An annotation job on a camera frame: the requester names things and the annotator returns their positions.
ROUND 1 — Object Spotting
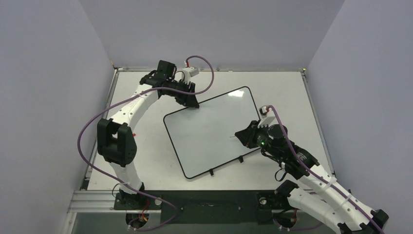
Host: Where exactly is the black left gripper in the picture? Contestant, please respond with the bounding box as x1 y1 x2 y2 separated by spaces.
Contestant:
166 80 200 109

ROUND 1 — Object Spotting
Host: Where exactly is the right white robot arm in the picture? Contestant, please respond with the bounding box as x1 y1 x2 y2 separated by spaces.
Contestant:
235 120 389 234

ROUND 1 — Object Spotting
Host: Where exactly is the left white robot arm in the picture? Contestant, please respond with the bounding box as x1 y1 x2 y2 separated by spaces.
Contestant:
97 60 199 210

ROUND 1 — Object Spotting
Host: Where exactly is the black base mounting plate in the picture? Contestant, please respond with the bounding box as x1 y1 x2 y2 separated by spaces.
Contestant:
113 190 294 227

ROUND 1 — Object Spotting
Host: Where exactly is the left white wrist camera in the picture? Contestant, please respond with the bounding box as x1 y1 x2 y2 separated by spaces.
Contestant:
182 66 199 83

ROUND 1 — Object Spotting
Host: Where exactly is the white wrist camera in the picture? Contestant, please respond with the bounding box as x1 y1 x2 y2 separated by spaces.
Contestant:
258 106 276 128
182 66 199 83

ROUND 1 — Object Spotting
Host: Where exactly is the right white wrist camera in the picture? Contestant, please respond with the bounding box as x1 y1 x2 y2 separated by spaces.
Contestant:
258 106 276 128

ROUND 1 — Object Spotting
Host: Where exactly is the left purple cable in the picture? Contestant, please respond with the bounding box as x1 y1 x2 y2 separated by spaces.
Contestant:
76 55 215 232

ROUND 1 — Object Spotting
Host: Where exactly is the purple cable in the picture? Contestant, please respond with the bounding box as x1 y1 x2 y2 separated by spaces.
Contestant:
76 55 215 232
267 105 385 234

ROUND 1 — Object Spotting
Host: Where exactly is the white whiteboard with black frame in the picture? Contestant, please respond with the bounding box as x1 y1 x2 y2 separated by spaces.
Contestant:
163 86 259 179

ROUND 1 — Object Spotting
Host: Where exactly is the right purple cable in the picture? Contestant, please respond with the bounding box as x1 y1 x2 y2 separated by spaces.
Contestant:
267 105 385 234

